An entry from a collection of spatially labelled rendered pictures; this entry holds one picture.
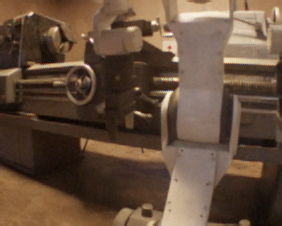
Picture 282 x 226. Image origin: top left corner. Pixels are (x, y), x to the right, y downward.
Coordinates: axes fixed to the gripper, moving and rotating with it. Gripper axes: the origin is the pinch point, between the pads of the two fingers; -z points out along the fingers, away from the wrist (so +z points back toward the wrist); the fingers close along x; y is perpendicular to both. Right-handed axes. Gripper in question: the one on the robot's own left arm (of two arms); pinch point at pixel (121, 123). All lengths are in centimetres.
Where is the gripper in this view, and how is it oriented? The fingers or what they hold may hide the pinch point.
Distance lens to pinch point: 62.5
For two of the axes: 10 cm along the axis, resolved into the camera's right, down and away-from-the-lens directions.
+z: -0.4, -9.6, -2.8
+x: 3.9, -2.7, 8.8
